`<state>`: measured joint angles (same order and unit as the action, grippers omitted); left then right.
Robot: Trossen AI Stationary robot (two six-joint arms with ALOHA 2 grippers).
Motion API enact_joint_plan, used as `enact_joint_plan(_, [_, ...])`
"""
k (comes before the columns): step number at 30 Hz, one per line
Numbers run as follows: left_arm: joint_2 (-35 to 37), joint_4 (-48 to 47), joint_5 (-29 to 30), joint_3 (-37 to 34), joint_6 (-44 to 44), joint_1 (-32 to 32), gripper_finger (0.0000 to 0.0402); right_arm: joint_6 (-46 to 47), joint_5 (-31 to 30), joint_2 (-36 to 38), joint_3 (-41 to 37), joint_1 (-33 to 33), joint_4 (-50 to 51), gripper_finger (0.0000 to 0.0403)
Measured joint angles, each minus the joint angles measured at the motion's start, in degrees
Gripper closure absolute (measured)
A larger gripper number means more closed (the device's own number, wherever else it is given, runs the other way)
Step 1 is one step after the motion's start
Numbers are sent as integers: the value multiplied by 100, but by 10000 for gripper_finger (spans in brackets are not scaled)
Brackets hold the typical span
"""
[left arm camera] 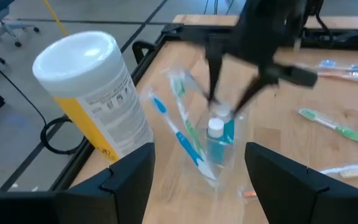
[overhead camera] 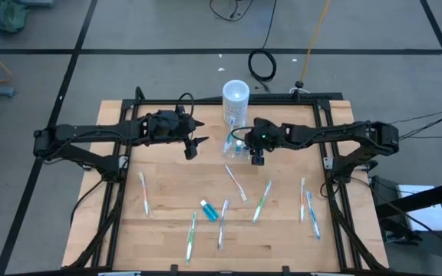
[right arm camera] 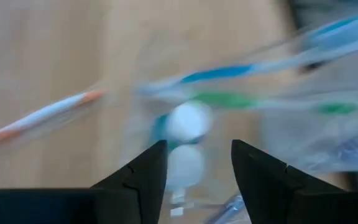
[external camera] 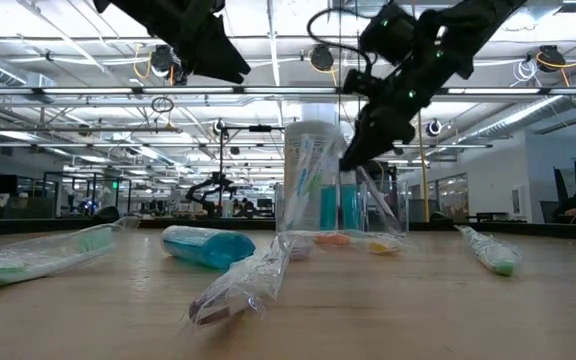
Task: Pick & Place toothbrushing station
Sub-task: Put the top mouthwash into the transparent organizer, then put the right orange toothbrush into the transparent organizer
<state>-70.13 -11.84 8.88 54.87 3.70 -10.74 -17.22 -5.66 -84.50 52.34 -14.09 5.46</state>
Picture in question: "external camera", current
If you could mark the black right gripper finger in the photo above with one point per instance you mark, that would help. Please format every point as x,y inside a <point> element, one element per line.
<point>373,147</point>

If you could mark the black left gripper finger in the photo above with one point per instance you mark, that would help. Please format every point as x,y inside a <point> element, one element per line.
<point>213,55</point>

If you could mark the teal toothpaste tube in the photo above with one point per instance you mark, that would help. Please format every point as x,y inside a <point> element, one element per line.
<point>328,207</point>
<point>208,245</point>
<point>350,207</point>

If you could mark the green toothbrush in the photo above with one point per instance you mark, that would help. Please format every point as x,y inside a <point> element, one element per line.
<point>43,255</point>
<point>315,182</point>
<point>493,252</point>

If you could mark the blue toothbrush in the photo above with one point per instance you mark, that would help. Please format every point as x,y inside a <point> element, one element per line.
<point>304,175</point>

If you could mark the orange toothbrush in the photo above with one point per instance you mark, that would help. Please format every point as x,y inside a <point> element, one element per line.
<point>333,240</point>

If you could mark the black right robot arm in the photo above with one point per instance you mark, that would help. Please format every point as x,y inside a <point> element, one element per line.
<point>468,30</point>

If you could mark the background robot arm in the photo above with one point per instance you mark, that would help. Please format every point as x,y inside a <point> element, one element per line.
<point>210,187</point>

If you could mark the white wipes canister yellow label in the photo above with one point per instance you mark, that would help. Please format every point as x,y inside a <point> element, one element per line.
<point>318,132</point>

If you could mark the clear acrylic organizer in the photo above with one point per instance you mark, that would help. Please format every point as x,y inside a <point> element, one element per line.
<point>393,210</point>

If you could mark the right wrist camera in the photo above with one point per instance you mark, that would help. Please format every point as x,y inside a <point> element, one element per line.
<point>355,82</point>

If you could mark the black aluminium table frame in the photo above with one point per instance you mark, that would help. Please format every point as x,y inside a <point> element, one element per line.
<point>68,225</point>

